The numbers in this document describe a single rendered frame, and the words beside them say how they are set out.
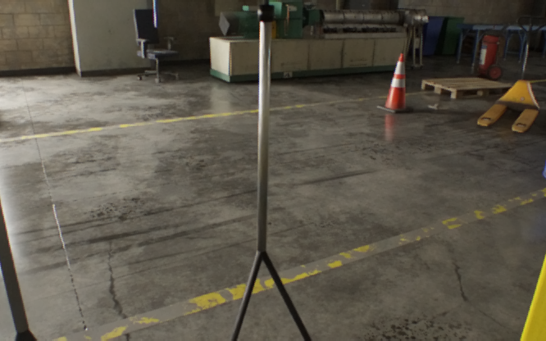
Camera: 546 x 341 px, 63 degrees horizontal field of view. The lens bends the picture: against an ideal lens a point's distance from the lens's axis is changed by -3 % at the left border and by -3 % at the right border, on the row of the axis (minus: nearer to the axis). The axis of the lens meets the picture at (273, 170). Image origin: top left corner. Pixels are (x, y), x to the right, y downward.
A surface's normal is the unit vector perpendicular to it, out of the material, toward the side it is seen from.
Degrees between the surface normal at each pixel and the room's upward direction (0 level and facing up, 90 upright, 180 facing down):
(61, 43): 90
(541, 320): 90
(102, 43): 90
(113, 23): 90
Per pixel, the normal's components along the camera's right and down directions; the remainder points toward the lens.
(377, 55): 0.50, 0.33
